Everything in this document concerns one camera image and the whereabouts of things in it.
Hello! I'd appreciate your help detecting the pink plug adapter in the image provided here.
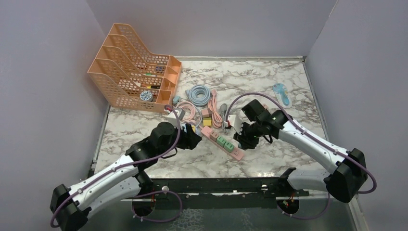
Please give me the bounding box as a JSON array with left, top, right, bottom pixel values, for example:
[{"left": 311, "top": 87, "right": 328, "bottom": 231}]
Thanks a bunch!
[{"left": 201, "top": 108, "right": 212, "bottom": 118}]

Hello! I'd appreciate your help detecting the blue white oval device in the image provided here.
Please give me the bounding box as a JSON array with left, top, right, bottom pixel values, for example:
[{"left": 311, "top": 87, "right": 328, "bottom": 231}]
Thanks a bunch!
[{"left": 272, "top": 83, "right": 292, "bottom": 109}]

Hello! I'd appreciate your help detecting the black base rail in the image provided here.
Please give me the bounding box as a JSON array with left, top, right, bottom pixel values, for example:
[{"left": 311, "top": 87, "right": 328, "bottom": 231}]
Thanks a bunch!
[{"left": 131, "top": 177, "right": 309, "bottom": 211}]

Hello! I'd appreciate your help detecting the yellow plug adapter middle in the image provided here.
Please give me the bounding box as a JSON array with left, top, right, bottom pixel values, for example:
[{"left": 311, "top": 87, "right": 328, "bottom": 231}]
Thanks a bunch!
[{"left": 203, "top": 117, "right": 212, "bottom": 127}]

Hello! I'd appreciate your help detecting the tan plug adapter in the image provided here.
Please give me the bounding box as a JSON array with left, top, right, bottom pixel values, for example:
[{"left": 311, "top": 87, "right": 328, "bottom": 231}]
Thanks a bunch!
[{"left": 209, "top": 130, "right": 219, "bottom": 141}]

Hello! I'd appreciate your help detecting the pink coiled cable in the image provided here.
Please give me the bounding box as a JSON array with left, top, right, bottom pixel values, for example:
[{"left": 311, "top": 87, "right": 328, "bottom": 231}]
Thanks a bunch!
[{"left": 175, "top": 89, "right": 224, "bottom": 129}]

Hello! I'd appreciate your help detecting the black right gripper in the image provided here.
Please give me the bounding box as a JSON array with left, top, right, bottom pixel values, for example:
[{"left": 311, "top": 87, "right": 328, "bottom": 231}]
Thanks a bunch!
[{"left": 233, "top": 121, "right": 263, "bottom": 149}]

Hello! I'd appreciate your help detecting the pink long power strip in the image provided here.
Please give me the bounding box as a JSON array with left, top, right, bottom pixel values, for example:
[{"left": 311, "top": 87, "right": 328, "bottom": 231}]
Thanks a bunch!
[{"left": 201, "top": 126, "right": 244, "bottom": 161}]

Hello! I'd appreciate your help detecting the blue round tin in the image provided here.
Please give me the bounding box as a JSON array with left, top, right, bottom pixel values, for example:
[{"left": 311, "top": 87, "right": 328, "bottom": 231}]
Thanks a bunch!
[{"left": 140, "top": 90, "right": 154, "bottom": 102}]

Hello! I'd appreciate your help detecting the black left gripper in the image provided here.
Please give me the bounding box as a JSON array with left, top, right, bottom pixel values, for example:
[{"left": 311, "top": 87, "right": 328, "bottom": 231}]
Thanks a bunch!
[{"left": 158, "top": 121, "right": 202, "bottom": 156}]

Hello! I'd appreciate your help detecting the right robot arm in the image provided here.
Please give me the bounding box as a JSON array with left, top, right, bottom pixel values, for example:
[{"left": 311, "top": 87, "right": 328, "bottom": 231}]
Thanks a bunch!
[{"left": 224, "top": 100, "right": 368, "bottom": 203}]

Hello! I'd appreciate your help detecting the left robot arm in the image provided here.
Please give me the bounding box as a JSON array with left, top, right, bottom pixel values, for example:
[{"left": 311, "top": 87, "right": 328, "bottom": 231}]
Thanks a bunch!
[{"left": 50, "top": 122, "right": 202, "bottom": 231}]

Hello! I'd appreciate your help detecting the light blue coiled cable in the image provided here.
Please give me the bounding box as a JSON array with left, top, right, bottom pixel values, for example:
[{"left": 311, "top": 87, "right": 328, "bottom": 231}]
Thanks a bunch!
[{"left": 185, "top": 85, "right": 212, "bottom": 107}]

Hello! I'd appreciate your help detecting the grey coiled cable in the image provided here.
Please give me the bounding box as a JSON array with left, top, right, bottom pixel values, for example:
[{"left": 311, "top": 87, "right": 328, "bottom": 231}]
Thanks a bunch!
[{"left": 219, "top": 103, "right": 233, "bottom": 134}]

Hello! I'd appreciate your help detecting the green plug adapter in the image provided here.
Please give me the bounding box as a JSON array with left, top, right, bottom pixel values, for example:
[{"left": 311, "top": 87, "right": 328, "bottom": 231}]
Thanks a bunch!
[
  {"left": 223, "top": 141, "right": 235, "bottom": 153},
  {"left": 216, "top": 136, "right": 227, "bottom": 147}
]

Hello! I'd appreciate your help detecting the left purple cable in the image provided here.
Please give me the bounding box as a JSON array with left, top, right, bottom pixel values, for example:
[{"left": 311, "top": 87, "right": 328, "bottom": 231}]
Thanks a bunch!
[{"left": 50, "top": 105, "right": 184, "bottom": 229}]

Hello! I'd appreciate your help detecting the orange mesh file organizer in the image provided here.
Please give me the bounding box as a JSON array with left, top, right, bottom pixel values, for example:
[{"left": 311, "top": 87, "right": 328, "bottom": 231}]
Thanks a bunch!
[{"left": 88, "top": 23, "right": 182, "bottom": 113}]

